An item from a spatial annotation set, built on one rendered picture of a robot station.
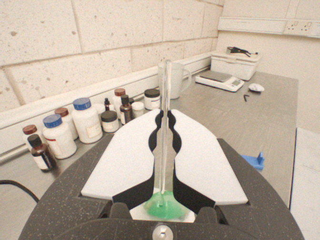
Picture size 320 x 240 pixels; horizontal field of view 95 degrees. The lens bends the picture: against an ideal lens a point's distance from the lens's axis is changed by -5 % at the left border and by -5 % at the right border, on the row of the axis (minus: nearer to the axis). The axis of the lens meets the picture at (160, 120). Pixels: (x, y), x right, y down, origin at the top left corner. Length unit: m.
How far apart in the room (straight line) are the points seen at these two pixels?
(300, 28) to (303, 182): 1.10
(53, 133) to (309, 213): 0.60
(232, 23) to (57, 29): 1.25
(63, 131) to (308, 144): 0.75
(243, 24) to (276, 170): 1.19
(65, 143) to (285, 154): 0.63
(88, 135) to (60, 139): 0.08
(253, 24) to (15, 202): 1.55
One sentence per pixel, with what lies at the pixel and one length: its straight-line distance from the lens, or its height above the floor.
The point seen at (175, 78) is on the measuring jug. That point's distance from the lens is 0.72.
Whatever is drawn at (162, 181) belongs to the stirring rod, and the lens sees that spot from 0.18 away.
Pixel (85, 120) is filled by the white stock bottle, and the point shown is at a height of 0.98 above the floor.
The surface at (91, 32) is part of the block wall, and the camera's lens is 0.65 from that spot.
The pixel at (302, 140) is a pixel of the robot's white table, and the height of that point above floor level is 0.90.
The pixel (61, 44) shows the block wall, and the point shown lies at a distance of 0.60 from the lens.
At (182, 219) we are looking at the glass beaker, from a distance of 0.18.
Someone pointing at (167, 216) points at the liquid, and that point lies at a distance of 0.22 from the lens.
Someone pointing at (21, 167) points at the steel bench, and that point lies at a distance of 0.55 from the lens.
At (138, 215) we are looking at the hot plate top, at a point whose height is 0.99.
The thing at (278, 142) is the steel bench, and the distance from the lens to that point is 0.63.
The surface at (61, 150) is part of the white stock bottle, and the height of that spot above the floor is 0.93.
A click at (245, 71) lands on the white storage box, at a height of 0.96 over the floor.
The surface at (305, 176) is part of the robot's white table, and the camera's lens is 0.56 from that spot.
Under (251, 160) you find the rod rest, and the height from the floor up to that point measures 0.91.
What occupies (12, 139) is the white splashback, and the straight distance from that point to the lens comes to 0.59.
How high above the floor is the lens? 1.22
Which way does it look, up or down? 33 degrees down
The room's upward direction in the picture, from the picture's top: 1 degrees clockwise
